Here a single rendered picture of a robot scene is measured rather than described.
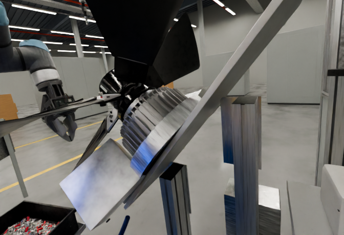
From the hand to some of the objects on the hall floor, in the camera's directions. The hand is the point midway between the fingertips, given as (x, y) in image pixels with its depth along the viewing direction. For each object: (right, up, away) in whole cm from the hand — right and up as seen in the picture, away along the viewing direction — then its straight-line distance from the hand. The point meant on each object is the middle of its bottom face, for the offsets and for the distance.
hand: (68, 138), depth 57 cm
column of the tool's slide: (+103, -93, +10) cm, 139 cm away
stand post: (+67, -99, +1) cm, 120 cm away
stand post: (+48, -99, +13) cm, 111 cm away
